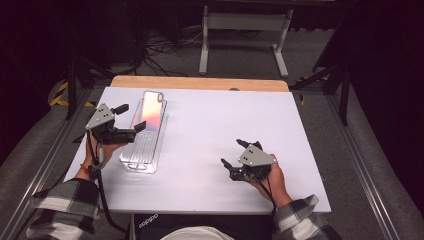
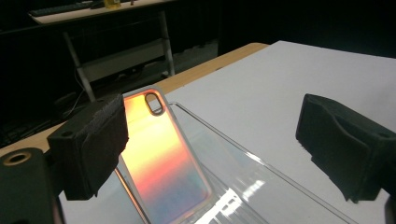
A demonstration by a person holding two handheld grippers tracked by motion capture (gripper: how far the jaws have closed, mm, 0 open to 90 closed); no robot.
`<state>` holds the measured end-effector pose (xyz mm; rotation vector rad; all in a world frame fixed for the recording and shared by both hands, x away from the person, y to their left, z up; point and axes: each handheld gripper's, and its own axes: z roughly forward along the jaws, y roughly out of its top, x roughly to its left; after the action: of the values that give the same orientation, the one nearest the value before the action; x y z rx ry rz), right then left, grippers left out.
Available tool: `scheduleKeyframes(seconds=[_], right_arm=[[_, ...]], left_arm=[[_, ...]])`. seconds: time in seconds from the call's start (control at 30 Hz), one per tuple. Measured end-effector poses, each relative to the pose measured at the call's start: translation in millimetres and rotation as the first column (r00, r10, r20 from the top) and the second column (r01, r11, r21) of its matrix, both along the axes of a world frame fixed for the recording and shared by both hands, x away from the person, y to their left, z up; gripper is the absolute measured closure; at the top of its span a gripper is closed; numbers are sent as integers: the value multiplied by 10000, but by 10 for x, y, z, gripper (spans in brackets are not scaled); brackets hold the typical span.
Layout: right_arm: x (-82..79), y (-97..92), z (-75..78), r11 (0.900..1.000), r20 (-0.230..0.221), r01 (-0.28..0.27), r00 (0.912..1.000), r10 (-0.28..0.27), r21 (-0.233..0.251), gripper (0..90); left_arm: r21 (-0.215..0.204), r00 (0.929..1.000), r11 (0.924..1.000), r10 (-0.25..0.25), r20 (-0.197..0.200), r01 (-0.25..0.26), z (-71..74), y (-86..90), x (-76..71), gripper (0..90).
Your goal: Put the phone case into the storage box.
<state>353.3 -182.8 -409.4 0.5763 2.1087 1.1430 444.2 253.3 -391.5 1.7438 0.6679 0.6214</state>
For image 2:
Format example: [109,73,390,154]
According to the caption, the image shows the white metal-frame desk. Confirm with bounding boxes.
[28,0,176,104]

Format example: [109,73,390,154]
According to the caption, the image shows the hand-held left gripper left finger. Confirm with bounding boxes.
[46,92,130,202]

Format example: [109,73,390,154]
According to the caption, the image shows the clear plastic package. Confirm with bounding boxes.
[113,101,360,224]

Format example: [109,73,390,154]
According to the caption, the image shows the dark keyboard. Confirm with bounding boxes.
[29,1,106,17]

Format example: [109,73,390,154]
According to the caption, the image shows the iridescent phone case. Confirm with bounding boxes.
[115,85,215,224]

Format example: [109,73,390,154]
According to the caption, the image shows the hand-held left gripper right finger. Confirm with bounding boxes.
[294,92,396,204]

